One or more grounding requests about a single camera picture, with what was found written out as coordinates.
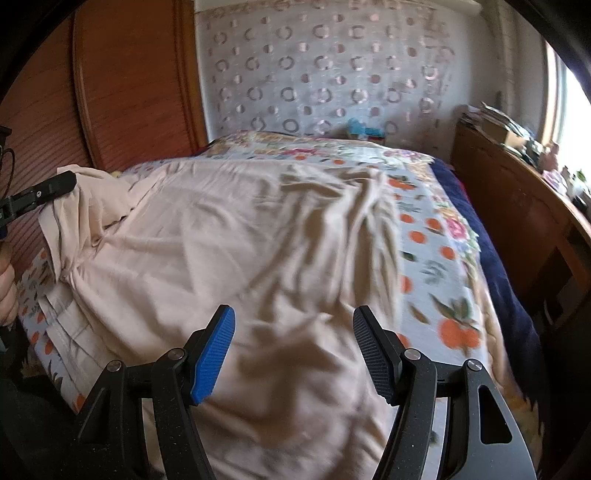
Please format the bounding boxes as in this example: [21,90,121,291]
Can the beige button shirt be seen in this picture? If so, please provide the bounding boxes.
[28,164,153,398]

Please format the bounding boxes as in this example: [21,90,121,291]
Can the wooden cabinet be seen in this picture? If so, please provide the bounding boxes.
[450,119,591,333]

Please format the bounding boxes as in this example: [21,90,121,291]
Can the beige printed t-shirt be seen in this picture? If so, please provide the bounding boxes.
[69,157,409,480]

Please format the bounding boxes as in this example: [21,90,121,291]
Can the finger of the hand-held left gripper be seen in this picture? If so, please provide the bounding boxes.
[9,171,78,217]

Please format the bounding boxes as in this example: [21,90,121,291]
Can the stack of books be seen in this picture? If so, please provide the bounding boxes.
[457,102,539,155]

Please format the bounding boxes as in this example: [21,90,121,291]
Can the floral quilt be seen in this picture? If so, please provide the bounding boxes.
[205,130,483,259]

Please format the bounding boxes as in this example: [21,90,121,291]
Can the blue bag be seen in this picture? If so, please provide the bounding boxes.
[345,118,387,142]

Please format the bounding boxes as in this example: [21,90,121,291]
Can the navy blanket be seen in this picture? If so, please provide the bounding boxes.
[431,161,543,400]

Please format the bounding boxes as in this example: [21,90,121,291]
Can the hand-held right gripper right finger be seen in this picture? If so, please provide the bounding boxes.
[353,305,539,480]

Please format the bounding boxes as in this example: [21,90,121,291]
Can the person's left hand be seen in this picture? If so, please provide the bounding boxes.
[0,242,19,328]

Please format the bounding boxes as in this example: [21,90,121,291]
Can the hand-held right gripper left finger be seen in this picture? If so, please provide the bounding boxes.
[74,305,236,480]

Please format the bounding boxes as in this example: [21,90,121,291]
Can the pink toy figure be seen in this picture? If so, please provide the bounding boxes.
[541,142,563,185]

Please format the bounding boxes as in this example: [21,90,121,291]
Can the circle pattern curtain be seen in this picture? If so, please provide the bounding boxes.
[194,0,467,141]

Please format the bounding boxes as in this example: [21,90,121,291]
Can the window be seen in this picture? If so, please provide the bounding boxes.
[545,41,591,158]

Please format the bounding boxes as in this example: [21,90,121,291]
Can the wooden wardrobe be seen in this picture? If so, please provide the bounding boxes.
[0,0,208,278]

